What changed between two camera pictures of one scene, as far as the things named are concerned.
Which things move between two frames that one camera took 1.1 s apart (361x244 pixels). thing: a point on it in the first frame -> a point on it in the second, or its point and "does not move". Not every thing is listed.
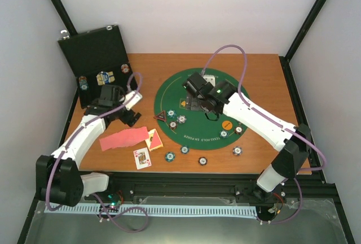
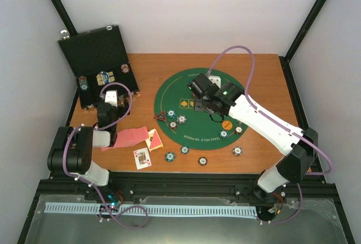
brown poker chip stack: x=202 y=161 does not move
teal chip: x=224 y=134 does not move
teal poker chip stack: x=170 y=156 does not move
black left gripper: x=127 y=119 -> x=122 y=108
